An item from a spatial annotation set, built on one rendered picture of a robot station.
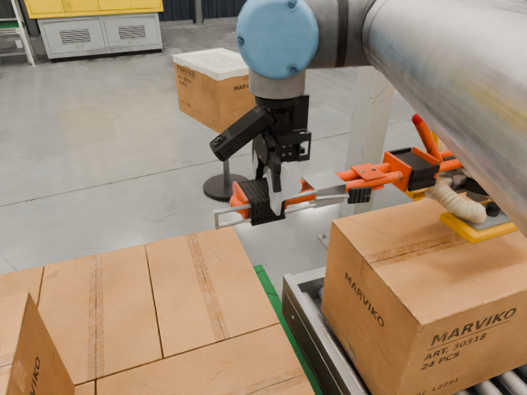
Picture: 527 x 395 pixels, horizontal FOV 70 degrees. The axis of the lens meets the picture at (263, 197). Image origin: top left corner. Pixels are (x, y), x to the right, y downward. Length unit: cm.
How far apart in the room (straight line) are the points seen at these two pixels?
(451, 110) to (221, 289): 133
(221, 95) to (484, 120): 227
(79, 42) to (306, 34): 754
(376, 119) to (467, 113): 186
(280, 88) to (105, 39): 740
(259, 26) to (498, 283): 85
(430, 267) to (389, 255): 10
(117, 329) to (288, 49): 118
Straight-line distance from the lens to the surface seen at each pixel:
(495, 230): 97
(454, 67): 22
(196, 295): 147
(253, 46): 44
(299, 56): 44
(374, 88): 198
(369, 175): 80
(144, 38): 802
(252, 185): 71
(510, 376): 145
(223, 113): 246
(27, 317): 103
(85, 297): 159
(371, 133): 207
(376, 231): 112
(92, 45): 793
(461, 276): 106
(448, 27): 26
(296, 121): 65
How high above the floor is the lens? 161
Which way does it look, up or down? 33 degrees down
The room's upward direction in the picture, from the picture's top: straight up
